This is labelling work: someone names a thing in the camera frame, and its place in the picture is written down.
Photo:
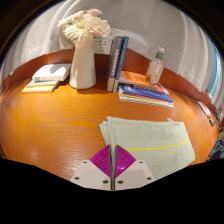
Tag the blue standing book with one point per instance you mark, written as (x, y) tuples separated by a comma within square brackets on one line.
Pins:
[(120, 60)]

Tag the blue flat book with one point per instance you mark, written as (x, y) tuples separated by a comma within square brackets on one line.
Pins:
[(143, 95)]

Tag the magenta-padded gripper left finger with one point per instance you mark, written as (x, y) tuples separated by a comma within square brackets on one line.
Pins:
[(87, 173)]

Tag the small dark object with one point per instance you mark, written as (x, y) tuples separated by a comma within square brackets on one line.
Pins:
[(212, 122)]

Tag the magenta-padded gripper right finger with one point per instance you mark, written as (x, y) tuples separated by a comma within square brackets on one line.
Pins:
[(138, 173)]

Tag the white flat book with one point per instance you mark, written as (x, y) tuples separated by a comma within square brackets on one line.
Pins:
[(51, 71)]

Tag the white curtain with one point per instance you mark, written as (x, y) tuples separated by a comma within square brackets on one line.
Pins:
[(150, 23)]

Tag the red flat booklet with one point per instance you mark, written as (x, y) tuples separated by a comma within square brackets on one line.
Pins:
[(204, 108)]

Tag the clear plastic bottle green label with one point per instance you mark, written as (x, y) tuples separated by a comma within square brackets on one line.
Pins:
[(156, 68)]

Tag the white and pink flower bouquet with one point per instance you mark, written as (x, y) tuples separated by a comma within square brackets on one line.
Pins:
[(83, 25)]

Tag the white wall socket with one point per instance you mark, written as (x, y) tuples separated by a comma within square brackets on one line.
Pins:
[(102, 46)]

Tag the window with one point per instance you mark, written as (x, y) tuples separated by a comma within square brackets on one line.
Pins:
[(215, 73)]

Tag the grey standing book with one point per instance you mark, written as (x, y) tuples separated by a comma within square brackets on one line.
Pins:
[(112, 63)]

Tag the yellow flat book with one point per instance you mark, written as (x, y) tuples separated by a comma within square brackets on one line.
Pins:
[(40, 87)]

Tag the orange flat book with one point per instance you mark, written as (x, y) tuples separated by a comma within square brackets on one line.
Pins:
[(136, 79)]

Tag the white ceramic vase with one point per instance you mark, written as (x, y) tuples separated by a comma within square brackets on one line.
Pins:
[(82, 70)]

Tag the pale green towel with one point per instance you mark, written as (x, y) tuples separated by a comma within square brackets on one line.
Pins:
[(150, 136)]

